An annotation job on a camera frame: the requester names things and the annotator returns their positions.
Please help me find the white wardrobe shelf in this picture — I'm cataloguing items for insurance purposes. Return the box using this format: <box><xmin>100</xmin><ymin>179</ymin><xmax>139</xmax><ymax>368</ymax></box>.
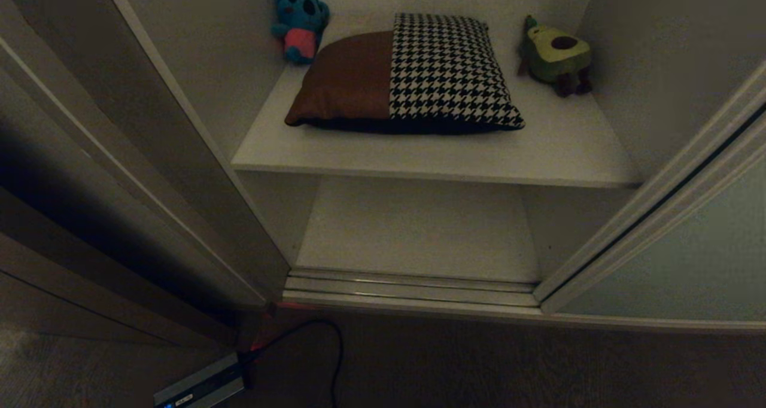
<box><xmin>231</xmin><ymin>13</ymin><xmax>642</xmax><ymax>188</ymax></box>

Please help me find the white wardrobe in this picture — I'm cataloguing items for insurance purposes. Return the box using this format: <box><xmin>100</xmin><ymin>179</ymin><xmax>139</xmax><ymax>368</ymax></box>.
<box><xmin>99</xmin><ymin>0</ymin><xmax>766</xmax><ymax>336</ymax></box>

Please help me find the sliding wardrobe door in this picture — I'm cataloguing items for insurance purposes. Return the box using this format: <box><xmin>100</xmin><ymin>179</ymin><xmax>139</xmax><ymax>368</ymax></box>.
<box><xmin>0</xmin><ymin>0</ymin><xmax>269</xmax><ymax>310</ymax></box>
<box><xmin>533</xmin><ymin>61</ymin><xmax>766</xmax><ymax>324</ymax></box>

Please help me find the brown and houndstooth pillow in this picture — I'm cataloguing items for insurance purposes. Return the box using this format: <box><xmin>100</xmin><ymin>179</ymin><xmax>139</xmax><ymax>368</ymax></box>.
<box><xmin>284</xmin><ymin>13</ymin><xmax>526</xmax><ymax>135</ymax></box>

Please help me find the blue plush bear toy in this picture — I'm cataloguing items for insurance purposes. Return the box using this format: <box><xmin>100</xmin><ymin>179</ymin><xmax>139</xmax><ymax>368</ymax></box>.
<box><xmin>271</xmin><ymin>0</ymin><xmax>330</xmax><ymax>65</ymax></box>

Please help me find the green avocado plush toy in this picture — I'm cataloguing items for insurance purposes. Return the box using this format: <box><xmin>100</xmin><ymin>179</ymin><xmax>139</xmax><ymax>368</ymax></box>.
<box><xmin>518</xmin><ymin>15</ymin><xmax>594</xmax><ymax>98</ymax></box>

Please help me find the silver flat device box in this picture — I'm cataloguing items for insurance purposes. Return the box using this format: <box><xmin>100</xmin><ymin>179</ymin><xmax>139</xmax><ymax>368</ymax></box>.
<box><xmin>153</xmin><ymin>352</ymin><xmax>247</xmax><ymax>408</ymax></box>

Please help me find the wardrobe sliding track rail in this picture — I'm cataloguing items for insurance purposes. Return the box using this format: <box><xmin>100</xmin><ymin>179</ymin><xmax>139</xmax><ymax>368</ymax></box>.
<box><xmin>282</xmin><ymin>268</ymin><xmax>540</xmax><ymax>308</ymax></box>

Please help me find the black cable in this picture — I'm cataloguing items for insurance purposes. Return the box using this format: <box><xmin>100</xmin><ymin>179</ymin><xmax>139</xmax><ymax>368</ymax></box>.
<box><xmin>239</xmin><ymin>319</ymin><xmax>345</xmax><ymax>408</ymax></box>

